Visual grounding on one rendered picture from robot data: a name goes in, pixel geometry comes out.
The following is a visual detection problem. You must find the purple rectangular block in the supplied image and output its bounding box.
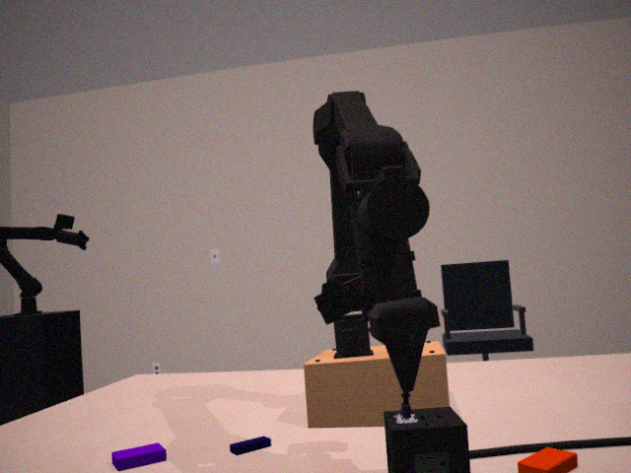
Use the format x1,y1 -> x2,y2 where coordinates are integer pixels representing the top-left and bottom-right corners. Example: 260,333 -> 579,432
111,442 -> 167,471

